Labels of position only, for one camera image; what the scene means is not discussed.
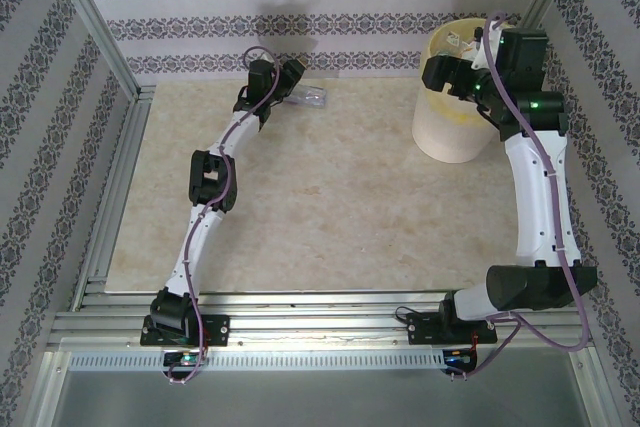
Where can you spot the small electronics board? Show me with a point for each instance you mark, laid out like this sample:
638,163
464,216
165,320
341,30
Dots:
185,358
457,356

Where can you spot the yellow bin liner bag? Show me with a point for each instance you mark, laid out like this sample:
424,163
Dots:
452,114

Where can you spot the clear bluish ribbed bottle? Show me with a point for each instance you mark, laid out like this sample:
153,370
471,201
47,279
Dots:
312,97

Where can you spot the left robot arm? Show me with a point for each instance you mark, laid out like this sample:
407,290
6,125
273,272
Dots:
212,182

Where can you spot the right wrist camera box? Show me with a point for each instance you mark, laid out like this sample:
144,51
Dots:
481,54

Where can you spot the aluminium frame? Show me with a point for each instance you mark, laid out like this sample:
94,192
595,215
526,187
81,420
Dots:
320,319

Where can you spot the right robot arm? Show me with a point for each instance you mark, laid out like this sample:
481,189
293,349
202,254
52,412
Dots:
545,207

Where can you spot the white plastic bin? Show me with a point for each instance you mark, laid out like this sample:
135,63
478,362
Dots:
445,132

